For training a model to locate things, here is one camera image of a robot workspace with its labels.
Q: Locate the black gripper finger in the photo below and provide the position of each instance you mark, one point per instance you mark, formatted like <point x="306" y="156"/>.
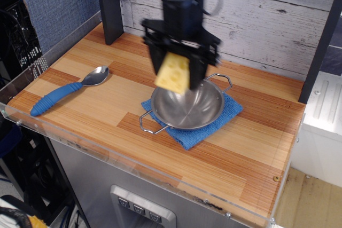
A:
<point x="157" y="54"/>
<point x="197" y="68"/>

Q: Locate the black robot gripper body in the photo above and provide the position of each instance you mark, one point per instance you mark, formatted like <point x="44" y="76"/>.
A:
<point x="182" y="30"/>

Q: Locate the yellow toy cheese wedge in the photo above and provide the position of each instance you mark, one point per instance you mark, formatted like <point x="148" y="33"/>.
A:
<point x="174" y="73"/>

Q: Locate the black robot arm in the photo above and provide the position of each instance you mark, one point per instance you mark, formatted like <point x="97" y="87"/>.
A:
<point x="181" y="32"/>

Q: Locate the yellow object bottom left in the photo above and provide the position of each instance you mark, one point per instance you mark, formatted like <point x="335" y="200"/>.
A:
<point x="36" y="222"/>

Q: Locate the blue folded cloth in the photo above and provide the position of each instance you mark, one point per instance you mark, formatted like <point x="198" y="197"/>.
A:
<point x="188" y="139"/>

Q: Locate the blue fabric panel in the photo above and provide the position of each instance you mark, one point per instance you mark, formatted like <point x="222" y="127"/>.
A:
<point x="53" y="20"/>

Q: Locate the black equipment rack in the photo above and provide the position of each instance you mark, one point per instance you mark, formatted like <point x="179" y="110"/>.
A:
<point x="19" y="43"/>

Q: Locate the white appliance on right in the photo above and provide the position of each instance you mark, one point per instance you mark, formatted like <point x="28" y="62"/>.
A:
<point x="317" y="151"/>

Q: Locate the clear acrylic table guard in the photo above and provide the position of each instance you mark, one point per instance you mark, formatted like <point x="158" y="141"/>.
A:
<point x="232" y="177"/>

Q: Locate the silver dispenser button panel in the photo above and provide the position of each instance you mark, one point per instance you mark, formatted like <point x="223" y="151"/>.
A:
<point x="133" y="210"/>

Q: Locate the silver metal pot with handles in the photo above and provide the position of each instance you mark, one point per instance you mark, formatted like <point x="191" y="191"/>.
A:
<point x="192" y="110"/>

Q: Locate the blue handled metal spoon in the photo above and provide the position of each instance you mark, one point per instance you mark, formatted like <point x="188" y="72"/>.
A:
<point x="96" y="77"/>

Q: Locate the dark grey left post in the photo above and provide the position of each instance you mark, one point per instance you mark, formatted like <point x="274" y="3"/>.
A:
<point x="111" y="19"/>

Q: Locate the dark grey post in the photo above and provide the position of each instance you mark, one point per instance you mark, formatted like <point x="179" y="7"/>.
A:
<point x="322" y="47"/>
<point x="111" y="19"/>

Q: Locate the dark grey right post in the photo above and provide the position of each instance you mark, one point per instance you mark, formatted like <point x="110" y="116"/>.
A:
<point x="322" y="47"/>

